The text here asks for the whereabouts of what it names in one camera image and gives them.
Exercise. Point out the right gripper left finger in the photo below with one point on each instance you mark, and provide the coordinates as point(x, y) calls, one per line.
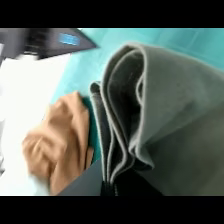
point(86, 183)

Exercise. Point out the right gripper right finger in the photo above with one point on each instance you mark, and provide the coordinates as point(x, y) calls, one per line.
point(136, 186)

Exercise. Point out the grey garment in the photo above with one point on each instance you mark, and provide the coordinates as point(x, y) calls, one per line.
point(180, 110)

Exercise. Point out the orange-brown garment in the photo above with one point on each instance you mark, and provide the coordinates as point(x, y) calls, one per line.
point(60, 140)

